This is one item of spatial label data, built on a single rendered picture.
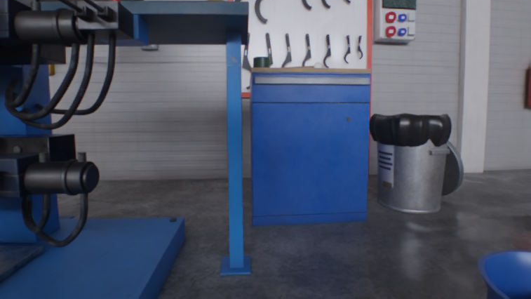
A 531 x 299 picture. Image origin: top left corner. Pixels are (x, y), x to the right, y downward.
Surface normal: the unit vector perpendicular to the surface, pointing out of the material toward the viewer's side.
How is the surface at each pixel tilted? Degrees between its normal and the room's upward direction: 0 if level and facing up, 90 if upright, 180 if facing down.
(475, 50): 90
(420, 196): 93
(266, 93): 90
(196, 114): 90
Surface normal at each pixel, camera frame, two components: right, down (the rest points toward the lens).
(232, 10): 0.07, 0.07
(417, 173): -0.26, 0.13
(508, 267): 0.12, -0.39
